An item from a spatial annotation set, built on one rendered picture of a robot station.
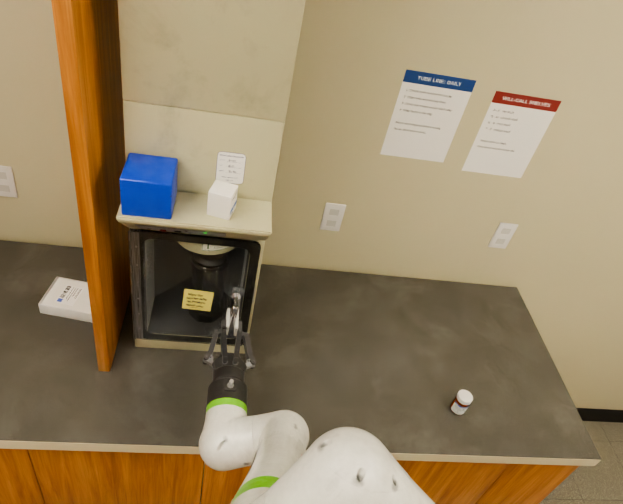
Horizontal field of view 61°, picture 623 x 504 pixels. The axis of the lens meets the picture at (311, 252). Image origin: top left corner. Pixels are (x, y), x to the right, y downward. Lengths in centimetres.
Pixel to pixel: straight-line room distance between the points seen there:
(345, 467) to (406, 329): 116
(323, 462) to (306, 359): 95
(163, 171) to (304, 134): 62
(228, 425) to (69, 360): 60
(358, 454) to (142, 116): 77
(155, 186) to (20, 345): 76
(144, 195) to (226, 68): 30
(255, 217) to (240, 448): 49
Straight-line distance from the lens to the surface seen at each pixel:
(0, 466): 172
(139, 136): 116
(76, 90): 104
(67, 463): 166
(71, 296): 173
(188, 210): 117
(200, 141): 115
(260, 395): 155
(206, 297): 143
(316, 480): 72
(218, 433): 118
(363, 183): 174
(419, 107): 164
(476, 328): 195
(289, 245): 188
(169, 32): 106
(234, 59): 107
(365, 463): 71
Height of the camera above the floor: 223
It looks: 40 degrees down
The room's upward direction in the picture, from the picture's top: 14 degrees clockwise
